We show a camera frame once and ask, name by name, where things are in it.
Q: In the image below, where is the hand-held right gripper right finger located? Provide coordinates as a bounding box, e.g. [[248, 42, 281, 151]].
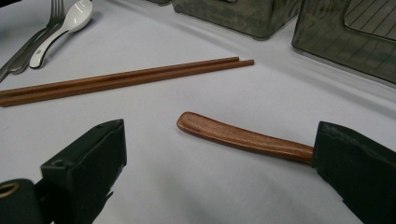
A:
[[312, 120, 396, 224]]

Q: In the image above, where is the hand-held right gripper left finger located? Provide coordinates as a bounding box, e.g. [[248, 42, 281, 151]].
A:
[[40, 119, 128, 224]]

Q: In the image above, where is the brown wooden chopstick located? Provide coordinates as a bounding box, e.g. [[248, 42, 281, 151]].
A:
[[0, 59, 255, 108], [0, 56, 241, 99]]

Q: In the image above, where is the brown wooden spoon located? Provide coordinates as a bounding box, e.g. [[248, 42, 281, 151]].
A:
[[176, 111, 315, 165]]

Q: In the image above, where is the metal fork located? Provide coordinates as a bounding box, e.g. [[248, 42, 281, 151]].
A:
[[0, 27, 48, 83], [7, 0, 66, 76]]

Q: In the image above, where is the white ceramic spoon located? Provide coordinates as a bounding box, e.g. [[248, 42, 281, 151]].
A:
[[28, 0, 93, 70]]

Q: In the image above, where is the transparent grey plastic bin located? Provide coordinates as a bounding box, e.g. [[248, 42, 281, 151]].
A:
[[172, 0, 302, 41], [291, 0, 396, 86]]

